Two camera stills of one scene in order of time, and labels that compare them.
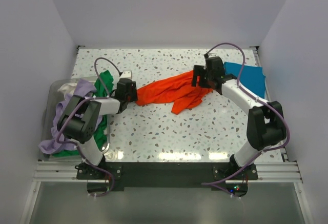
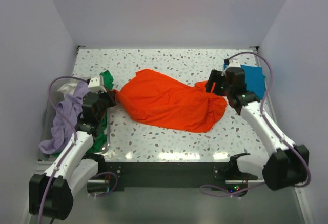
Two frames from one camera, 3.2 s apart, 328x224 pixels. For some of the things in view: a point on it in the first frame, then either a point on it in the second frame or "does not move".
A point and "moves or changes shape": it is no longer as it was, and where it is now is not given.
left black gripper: x=134 y=97 -> x=110 y=95
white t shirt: x=67 y=88 does not move
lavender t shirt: x=56 y=144 does not move
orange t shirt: x=178 y=90 moves or changes shape
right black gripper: x=198 y=70 -> x=216 y=76
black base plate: x=231 y=180 does not move
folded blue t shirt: x=251 y=77 does not move
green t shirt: x=100 y=129 does not move
